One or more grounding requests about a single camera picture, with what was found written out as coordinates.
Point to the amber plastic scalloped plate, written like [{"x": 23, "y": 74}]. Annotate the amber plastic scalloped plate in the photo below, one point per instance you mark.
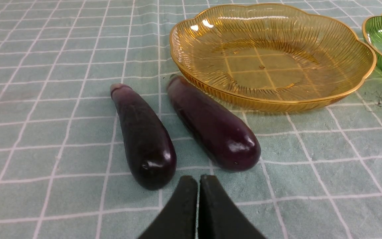
[{"x": 270, "y": 57}]

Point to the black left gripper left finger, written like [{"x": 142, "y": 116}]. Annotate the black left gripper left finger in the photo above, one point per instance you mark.
[{"x": 177, "y": 220}]

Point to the dark purple eggplant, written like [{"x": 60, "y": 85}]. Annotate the dark purple eggplant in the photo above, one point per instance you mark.
[
  {"x": 224, "y": 137},
  {"x": 149, "y": 150}
]

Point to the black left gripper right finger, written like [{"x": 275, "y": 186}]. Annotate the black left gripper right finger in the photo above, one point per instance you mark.
[{"x": 219, "y": 217}]

